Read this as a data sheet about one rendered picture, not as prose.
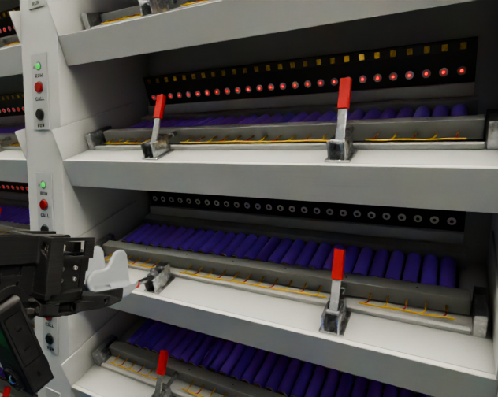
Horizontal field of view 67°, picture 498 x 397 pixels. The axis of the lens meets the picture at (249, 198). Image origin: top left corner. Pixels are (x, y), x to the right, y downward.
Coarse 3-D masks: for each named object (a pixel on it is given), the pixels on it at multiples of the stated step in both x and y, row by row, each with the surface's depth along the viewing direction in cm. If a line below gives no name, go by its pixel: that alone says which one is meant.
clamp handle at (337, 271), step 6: (336, 252) 44; (342, 252) 44; (336, 258) 44; (342, 258) 44; (336, 264) 44; (342, 264) 43; (336, 270) 44; (342, 270) 43; (336, 276) 44; (342, 276) 44; (336, 282) 44; (336, 288) 43; (336, 294) 43; (330, 300) 44; (336, 300) 43; (330, 306) 43; (336, 306) 43
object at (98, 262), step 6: (96, 246) 49; (96, 252) 49; (102, 252) 50; (90, 258) 48; (96, 258) 49; (102, 258) 50; (90, 264) 48; (96, 264) 49; (102, 264) 50; (90, 270) 48; (84, 282) 47; (84, 288) 46
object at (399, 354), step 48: (96, 240) 68; (432, 240) 52; (144, 288) 57; (192, 288) 55; (288, 288) 51; (480, 288) 42; (240, 336) 49; (288, 336) 45; (336, 336) 42; (384, 336) 41; (432, 336) 40; (480, 336) 39; (432, 384) 38; (480, 384) 36
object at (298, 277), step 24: (144, 264) 61; (192, 264) 58; (216, 264) 56; (240, 264) 54; (264, 264) 53; (312, 288) 50; (360, 288) 47; (384, 288) 45; (408, 288) 44; (432, 288) 44; (456, 288) 43; (456, 312) 42
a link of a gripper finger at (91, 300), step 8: (120, 288) 45; (88, 296) 40; (96, 296) 41; (104, 296) 42; (112, 296) 43; (120, 296) 45; (64, 304) 40; (72, 304) 40; (80, 304) 40; (88, 304) 40; (96, 304) 41; (104, 304) 42; (112, 304) 43
